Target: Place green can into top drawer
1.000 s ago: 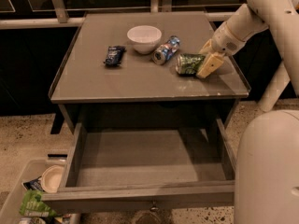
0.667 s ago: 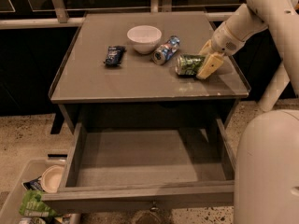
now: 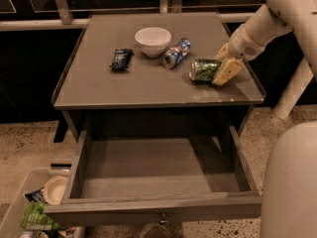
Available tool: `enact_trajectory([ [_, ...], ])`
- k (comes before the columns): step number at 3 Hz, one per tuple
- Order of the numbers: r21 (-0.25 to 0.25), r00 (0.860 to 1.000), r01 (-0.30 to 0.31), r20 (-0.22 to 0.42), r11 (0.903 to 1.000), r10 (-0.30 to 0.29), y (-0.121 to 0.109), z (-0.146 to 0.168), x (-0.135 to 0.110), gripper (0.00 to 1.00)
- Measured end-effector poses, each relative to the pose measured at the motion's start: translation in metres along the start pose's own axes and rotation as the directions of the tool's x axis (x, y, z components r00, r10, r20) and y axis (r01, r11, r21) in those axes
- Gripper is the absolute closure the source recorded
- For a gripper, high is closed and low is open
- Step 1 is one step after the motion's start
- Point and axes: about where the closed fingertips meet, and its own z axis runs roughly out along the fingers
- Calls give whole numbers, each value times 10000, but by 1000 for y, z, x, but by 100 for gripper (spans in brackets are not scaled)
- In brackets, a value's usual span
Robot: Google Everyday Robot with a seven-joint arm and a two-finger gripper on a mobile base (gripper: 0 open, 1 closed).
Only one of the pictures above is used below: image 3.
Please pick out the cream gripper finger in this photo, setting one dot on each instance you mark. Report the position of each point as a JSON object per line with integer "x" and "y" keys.
{"x": 223, "y": 53}
{"x": 227, "y": 70}

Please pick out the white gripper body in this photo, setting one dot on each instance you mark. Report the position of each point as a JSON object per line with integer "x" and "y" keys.
{"x": 243, "y": 46}

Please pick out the green soda can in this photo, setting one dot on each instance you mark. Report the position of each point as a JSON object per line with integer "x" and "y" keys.
{"x": 204, "y": 69}

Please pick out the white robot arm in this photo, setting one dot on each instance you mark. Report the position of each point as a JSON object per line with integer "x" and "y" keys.
{"x": 289, "y": 206}

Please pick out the blue soda can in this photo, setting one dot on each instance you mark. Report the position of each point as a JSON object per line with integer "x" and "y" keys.
{"x": 176, "y": 54}

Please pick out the grey cabinet with top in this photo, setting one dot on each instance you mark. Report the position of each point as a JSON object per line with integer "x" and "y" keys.
{"x": 90, "y": 83}

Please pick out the open grey top drawer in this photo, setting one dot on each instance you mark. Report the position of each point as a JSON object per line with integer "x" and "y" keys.
{"x": 135, "y": 180}

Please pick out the small metal drawer knob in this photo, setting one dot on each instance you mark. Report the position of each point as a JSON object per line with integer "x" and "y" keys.
{"x": 163, "y": 220}

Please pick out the white ceramic bowl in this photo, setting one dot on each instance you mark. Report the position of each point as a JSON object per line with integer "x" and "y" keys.
{"x": 153, "y": 41}

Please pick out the dark blue snack bag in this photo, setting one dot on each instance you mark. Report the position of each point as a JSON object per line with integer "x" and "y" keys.
{"x": 121, "y": 59}

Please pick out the white paper bowl in bin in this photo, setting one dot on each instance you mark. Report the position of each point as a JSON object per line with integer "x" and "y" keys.
{"x": 54, "y": 190}

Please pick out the dark snack bag in bin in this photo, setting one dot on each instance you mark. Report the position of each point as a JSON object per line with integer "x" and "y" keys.
{"x": 35, "y": 196}

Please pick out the green chip bag in bin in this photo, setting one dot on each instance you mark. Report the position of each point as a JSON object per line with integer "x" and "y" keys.
{"x": 34, "y": 218}

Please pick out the clear plastic storage bin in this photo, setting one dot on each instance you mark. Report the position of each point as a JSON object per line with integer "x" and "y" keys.
{"x": 35, "y": 179}

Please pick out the metal window railing frame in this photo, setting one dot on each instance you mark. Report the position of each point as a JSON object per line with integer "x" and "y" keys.
{"x": 17, "y": 15}

